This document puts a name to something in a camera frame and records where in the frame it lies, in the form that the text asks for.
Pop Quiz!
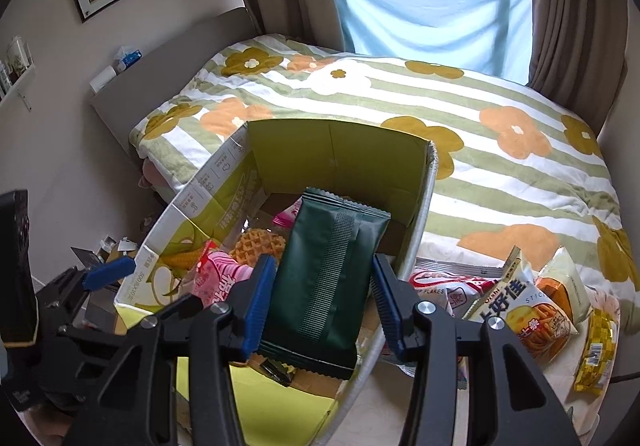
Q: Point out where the grey bed headboard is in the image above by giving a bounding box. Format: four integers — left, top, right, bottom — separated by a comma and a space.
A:
90, 7, 266, 162

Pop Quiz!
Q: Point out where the red white snack packet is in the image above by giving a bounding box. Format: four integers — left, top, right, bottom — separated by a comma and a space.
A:
382, 266, 501, 367

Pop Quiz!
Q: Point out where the green cardboard box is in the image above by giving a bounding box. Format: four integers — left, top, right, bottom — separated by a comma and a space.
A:
114, 118, 438, 446

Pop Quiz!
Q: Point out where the orange white snack packet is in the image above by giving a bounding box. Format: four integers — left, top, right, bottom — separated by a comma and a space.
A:
534, 247, 593, 324

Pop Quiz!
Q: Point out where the white paper roll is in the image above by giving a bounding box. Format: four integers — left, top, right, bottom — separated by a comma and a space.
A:
90, 65, 118, 94

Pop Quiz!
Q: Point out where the blue tissue packet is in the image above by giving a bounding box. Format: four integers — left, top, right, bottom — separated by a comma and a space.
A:
114, 46, 143, 72

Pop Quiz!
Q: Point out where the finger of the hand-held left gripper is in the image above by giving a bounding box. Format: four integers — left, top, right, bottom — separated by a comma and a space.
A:
37, 257, 137, 322

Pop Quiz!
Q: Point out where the shiny yellow snack packet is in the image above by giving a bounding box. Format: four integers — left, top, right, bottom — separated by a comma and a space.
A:
572, 308, 621, 394

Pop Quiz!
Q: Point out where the pink pillow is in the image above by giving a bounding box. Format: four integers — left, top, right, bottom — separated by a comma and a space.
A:
139, 158, 173, 192

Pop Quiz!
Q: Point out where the yellow white stick snack packet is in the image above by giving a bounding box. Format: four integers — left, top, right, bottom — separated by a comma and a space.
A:
462, 246, 578, 339

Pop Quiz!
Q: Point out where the pink white snack packet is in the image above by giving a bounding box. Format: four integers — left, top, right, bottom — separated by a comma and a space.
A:
272, 206, 303, 229

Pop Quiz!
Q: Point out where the floral striped blanket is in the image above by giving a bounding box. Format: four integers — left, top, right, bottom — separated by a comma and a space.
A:
129, 33, 640, 297

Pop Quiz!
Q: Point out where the light blue cloth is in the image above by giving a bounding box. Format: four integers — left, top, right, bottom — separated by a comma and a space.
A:
328, 0, 533, 88

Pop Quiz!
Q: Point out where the waffle packet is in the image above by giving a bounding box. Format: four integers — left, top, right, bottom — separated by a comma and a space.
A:
229, 226, 287, 272

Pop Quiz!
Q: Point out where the white wall shelf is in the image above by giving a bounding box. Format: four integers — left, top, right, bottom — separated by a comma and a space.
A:
0, 63, 37, 109

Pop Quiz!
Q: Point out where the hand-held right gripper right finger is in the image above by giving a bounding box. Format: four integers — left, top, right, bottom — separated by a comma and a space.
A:
371, 253, 583, 446

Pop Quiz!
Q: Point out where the dark green snack packet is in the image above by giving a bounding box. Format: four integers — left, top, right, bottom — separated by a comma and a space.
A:
257, 187, 392, 381

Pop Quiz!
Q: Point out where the patterned container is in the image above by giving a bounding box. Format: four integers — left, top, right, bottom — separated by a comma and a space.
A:
6, 36, 28, 79

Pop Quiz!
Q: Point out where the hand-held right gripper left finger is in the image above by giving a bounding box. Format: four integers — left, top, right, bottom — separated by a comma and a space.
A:
62, 255, 278, 446

